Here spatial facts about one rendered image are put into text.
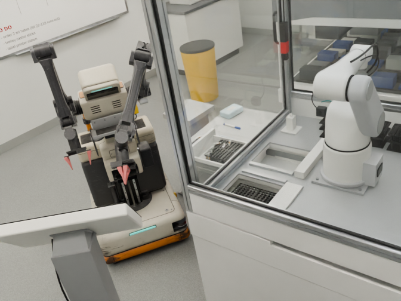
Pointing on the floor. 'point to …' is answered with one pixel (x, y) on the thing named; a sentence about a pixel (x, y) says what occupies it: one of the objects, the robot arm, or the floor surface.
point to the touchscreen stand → (86, 274)
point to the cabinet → (252, 278)
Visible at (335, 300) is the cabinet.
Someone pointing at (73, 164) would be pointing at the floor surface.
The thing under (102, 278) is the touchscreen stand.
